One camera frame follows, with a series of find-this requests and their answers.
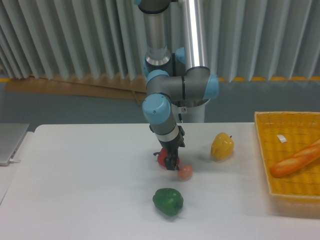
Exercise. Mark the green bell pepper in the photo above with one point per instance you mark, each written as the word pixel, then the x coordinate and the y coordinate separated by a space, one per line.
pixel 169 201

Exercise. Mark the white label tag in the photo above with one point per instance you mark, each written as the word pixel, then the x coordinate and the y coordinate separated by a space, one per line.
pixel 282 138

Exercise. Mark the white pleated curtain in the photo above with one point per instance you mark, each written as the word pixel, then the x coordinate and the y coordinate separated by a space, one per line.
pixel 245 39

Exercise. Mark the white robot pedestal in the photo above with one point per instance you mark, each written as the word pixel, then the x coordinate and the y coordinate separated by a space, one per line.
pixel 189 111

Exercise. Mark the silver laptop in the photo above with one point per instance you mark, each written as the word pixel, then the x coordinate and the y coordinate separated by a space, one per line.
pixel 11 137

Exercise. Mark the yellow woven basket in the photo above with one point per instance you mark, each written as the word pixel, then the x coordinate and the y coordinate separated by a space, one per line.
pixel 289 143

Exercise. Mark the yellow bell pepper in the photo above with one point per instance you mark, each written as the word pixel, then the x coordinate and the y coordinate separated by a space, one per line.
pixel 222 146

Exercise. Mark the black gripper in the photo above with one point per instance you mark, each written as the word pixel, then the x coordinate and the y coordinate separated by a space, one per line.
pixel 171 142

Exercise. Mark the brown cardboard sheet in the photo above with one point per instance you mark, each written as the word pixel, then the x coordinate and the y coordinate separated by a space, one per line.
pixel 116 88

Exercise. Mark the brown egg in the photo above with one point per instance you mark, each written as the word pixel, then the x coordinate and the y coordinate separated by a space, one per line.
pixel 185 172

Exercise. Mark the red bell pepper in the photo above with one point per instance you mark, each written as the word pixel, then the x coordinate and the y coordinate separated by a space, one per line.
pixel 161 155

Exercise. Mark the orange baguette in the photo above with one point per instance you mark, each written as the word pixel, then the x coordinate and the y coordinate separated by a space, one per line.
pixel 296 161

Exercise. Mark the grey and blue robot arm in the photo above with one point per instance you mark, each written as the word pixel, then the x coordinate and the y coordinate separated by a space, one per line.
pixel 164 88

